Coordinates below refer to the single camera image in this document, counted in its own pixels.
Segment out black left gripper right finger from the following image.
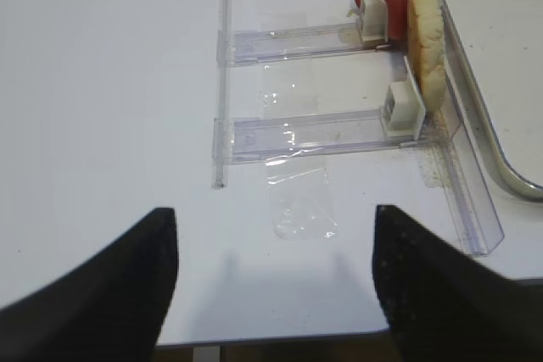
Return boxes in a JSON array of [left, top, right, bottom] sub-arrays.
[[372, 205, 542, 361]]

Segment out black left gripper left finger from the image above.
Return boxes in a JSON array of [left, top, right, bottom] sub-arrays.
[[1, 208, 179, 361]]

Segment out white pusher block lower left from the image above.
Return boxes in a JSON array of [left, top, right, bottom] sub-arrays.
[[381, 56, 427, 141]]

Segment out white pusher block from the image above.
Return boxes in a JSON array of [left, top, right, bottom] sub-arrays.
[[381, 56, 427, 141], [361, 0, 389, 46]]

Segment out clear left lower track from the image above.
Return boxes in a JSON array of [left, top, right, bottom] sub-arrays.
[[212, 109, 425, 165]]

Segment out clear track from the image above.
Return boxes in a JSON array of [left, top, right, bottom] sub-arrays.
[[216, 23, 392, 66], [212, 109, 425, 165]]

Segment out metal baking tray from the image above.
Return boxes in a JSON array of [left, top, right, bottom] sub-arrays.
[[445, 0, 542, 200]]

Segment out white pusher block upper left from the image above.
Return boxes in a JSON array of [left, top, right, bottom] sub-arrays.
[[361, 0, 389, 46]]

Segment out clear left upper track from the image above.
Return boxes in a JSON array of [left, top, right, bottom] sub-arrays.
[[216, 23, 392, 66]]

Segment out clear thin left rod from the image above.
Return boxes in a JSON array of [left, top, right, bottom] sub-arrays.
[[212, 0, 232, 189]]

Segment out clear left rack rail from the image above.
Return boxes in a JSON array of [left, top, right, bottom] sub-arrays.
[[429, 0, 504, 257]]

